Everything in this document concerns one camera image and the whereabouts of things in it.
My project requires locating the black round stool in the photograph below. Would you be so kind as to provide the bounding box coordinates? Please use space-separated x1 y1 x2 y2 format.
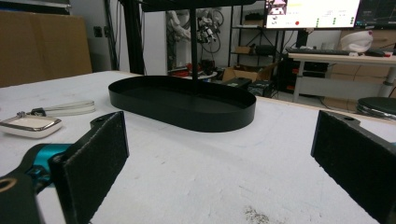
356 96 396 121

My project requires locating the black metal stand post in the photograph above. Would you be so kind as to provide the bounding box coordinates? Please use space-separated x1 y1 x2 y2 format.
120 0 147 76

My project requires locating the black keyboard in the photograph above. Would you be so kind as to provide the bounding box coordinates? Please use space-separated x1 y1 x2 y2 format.
285 46 354 57

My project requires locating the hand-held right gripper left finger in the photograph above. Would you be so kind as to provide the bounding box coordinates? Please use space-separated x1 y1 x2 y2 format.
49 110 130 224

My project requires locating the brown cardboard sheet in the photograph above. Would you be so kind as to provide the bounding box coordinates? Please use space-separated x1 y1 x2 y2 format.
0 10 93 89

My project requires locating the black metal shelf rack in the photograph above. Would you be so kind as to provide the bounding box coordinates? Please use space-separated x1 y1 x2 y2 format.
228 4 289 68

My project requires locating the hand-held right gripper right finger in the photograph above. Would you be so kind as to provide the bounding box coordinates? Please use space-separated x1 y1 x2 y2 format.
310 109 396 224

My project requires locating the dark computer monitor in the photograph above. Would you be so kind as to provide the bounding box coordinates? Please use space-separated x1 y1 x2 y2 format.
354 0 396 31

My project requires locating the open cardboard box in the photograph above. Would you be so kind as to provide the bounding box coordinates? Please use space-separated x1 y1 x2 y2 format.
221 62 279 83

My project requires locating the white desk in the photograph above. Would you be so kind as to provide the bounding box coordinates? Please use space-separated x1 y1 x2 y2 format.
288 51 396 104

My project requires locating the black oval tray stand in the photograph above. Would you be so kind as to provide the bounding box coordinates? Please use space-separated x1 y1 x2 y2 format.
107 0 258 133

